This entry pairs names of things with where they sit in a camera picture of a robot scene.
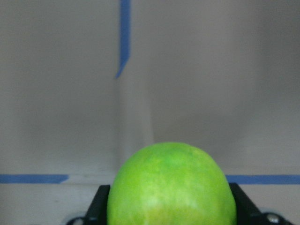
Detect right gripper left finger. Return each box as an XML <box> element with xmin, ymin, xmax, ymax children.
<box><xmin>85</xmin><ymin>185</ymin><xmax>110</xmax><ymax>225</ymax></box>

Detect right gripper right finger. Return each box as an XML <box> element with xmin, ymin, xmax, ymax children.
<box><xmin>229</xmin><ymin>183</ymin><xmax>262</xmax><ymax>225</ymax></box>

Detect green apple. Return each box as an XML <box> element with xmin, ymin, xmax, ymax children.
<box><xmin>107</xmin><ymin>142</ymin><xmax>237</xmax><ymax>225</ymax></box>

